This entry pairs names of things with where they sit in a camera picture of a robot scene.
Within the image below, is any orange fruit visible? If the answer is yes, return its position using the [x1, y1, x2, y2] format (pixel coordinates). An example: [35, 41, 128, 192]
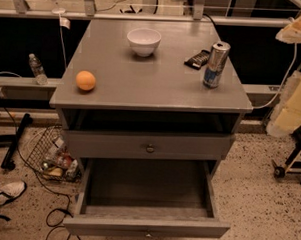
[75, 71, 96, 91]

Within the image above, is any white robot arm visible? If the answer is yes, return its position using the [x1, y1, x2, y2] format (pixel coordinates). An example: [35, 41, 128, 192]
[266, 16, 301, 138]

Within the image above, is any closed grey upper drawer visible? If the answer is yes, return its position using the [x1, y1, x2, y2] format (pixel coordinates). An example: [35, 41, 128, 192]
[63, 130, 235, 160]

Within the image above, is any grey wooden drawer cabinet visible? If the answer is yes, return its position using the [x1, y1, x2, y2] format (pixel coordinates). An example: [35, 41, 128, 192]
[46, 15, 258, 179]

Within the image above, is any open grey middle drawer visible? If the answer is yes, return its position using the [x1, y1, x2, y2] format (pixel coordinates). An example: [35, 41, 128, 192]
[64, 159, 230, 238]

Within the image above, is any dark snack bar packet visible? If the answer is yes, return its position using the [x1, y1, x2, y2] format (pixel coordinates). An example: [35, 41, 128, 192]
[184, 49, 210, 70]

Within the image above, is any white ceramic bowl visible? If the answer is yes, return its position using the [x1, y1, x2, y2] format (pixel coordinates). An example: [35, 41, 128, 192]
[127, 28, 161, 57]

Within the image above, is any silver blue drink can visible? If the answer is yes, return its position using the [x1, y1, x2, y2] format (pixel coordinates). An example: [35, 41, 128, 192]
[203, 41, 231, 89]

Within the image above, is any clear plastic water bottle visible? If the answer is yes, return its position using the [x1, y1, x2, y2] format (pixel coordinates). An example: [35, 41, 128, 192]
[29, 54, 48, 85]

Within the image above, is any black metal stand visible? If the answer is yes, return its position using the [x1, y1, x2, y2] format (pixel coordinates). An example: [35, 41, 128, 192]
[0, 114, 32, 171]

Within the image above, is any white shoe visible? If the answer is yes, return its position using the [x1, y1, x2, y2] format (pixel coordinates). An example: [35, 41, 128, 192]
[0, 180, 27, 206]

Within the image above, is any white desk lamp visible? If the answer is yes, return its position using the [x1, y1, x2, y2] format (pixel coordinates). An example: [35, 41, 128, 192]
[50, 0, 71, 69]

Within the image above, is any wire basket with items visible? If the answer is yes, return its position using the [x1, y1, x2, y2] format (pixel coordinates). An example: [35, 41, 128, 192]
[27, 126, 81, 183]

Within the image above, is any black floor cable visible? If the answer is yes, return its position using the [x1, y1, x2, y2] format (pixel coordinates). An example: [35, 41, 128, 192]
[0, 70, 92, 240]

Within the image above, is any white cable right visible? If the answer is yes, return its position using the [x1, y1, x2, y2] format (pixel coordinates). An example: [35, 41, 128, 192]
[252, 40, 299, 112]

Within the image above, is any wheeled cart frame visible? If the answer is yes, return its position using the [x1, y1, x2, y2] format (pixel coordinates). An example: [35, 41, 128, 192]
[272, 126, 301, 184]

